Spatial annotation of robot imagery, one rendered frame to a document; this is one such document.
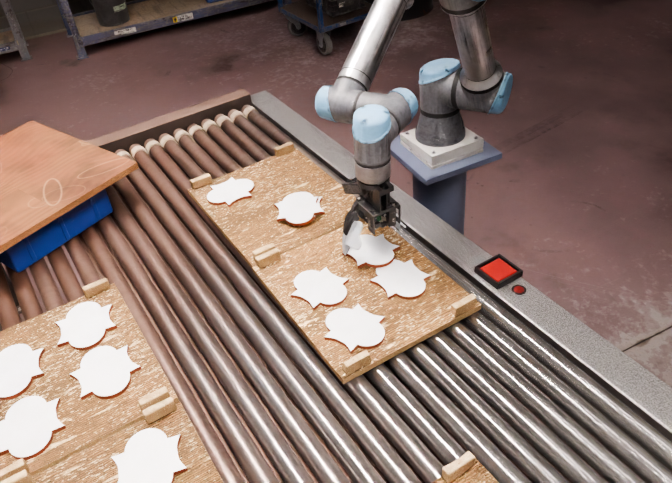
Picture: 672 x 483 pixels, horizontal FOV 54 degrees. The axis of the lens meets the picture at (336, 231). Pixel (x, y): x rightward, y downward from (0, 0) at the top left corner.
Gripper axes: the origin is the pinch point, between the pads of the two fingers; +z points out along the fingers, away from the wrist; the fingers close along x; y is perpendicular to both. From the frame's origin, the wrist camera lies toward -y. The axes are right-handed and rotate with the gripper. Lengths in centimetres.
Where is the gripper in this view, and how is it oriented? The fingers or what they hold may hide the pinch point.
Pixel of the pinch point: (370, 240)
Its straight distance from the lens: 154.2
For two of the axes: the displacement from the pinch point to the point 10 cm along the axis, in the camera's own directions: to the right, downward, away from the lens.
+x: 8.5, -3.8, 3.6
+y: 5.2, 5.3, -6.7
